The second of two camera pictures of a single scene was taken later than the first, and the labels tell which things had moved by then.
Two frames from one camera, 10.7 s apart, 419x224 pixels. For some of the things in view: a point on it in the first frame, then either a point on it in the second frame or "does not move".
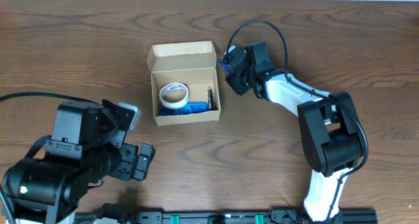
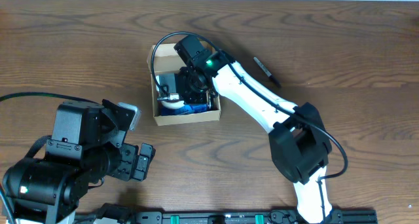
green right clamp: (259, 219) does not move
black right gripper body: (241, 81) to (194, 95)
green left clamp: (175, 219) does not move
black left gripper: (124, 166) does not move
